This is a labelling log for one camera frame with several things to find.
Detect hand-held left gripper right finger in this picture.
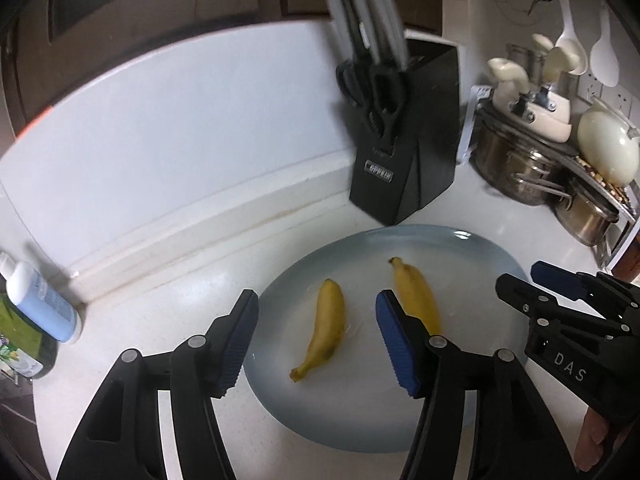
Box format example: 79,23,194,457
375,289,576,480

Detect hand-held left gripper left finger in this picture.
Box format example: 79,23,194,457
56,288,260,480

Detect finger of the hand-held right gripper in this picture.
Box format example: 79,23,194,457
495,273,632,337
531,261,640,321

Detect grey-blue oval plate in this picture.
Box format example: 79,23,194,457
242,223,531,453

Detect person's right hand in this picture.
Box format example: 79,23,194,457
574,404,613,472

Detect yellow banana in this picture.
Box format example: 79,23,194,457
290,279,347,382
389,256,443,338

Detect wooden checkered trivet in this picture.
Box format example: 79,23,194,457
575,155,636,206

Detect cream lidded pot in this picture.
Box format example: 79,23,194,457
577,97,640,186

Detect cream pan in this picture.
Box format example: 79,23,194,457
487,57,573,143

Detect white two-tier pot rack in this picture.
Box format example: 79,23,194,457
457,85,640,271

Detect black knife block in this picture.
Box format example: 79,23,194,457
348,37,461,226

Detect blue and white bottle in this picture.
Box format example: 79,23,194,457
0,251,82,345

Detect green bottle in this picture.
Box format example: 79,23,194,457
0,292,58,380

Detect white spoon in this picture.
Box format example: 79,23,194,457
554,0,587,77

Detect white rice paddle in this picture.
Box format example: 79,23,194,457
589,5,622,87

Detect black kitchen scissors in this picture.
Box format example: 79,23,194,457
336,57,407,141

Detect steel pot with long handle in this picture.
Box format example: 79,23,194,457
472,110,581,207

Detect white wall socket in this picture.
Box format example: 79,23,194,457
584,74,632,108

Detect cream-handled steel pan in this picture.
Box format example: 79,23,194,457
505,34,576,106

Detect grey-handled knife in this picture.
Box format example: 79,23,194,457
312,0,368,63
357,0,408,68

